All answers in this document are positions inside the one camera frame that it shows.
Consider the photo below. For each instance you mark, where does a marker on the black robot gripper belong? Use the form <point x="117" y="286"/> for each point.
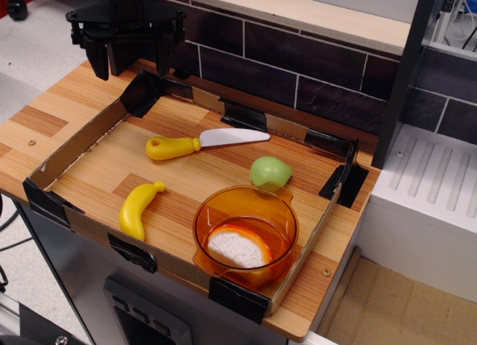
<point x="116" y="22"/>

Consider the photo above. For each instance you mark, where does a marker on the orange transparent plastic pot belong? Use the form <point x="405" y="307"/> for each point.
<point x="268" y="212"/>

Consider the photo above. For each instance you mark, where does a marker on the orange and white toy sushi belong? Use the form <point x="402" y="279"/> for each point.
<point x="236" y="246"/>

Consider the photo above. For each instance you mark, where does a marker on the black caster wheel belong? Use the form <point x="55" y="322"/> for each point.
<point x="17" y="10"/>

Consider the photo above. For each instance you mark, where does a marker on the yellow toy banana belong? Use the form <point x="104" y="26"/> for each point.
<point x="130" y="216"/>

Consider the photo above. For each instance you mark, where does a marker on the green toy apple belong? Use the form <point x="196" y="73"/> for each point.
<point x="270" y="171"/>

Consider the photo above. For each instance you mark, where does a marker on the grey toy oven front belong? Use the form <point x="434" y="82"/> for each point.
<point x="143" y="322"/>

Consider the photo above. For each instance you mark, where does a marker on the white toy sink drainboard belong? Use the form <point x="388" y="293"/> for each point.
<point x="421" y="217"/>

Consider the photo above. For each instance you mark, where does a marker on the yellow handled toy knife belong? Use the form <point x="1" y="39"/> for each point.
<point x="161" y="148"/>

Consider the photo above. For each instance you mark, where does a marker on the black vertical post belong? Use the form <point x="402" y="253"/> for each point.
<point x="390" y="126"/>

